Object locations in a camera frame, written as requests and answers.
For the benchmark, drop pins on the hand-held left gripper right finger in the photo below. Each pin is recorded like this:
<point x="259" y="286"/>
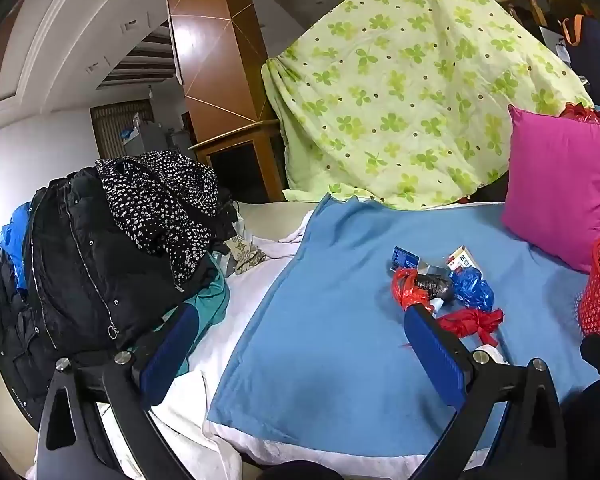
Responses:
<point x="432" y="355"/>

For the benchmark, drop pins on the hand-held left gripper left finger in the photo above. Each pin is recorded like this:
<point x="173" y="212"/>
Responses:
<point x="166" y="360"/>

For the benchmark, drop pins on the red plastic bag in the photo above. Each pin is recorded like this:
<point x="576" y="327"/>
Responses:
<point x="407" y="287"/>
<point x="472" y="324"/>

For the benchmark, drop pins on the black plastic bag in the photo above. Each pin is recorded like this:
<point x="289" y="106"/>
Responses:
<point x="436" y="287"/>

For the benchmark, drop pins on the blue plastic bag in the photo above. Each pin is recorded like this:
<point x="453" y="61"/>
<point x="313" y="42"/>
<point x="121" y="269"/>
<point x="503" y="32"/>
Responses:
<point x="472" y="287"/>

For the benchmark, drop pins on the white red medicine box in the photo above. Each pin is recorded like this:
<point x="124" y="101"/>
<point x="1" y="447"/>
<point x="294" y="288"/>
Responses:
<point x="464" y="260"/>

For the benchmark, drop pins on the blue toothpaste box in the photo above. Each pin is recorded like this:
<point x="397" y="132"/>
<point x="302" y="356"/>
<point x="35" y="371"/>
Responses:
<point x="404" y="258"/>

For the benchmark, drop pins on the white bed sheet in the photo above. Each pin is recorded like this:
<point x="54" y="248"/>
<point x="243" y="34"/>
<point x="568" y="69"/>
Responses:
<point x="190" y="410"/>

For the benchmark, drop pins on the crumpled white paper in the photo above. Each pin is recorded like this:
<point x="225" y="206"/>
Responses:
<point x="492" y="355"/>

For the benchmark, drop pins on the teal garment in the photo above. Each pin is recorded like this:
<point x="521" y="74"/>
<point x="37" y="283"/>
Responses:
<point x="210" y="295"/>

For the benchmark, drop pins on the blue blanket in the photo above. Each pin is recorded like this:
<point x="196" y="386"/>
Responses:
<point x="330" y="335"/>

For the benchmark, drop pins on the black zip jacket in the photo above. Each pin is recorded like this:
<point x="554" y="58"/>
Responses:
<point x="75" y="270"/>

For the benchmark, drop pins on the beige patterned cloth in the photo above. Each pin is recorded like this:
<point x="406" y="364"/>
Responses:
<point x="247" y="255"/>

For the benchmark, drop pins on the cream cushion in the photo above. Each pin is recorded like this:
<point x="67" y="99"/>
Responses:
<point x="275" y="220"/>

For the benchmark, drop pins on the pink pillow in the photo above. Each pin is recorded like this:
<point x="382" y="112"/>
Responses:
<point x="560" y="185"/>

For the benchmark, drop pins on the bright blue garment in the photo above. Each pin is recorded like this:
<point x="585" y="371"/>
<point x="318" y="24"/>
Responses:
<point x="12" y="240"/>

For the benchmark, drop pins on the red bag behind pillow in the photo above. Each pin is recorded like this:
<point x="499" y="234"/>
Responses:
<point x="585" y="112"/>

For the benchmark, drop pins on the green clover print quilt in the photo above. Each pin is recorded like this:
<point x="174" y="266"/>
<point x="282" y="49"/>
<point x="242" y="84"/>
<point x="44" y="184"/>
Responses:
<point x="405" y="85"/>

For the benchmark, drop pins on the wooden pillar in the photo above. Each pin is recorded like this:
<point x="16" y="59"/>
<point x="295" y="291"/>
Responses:
<point x="215" y="60"/>

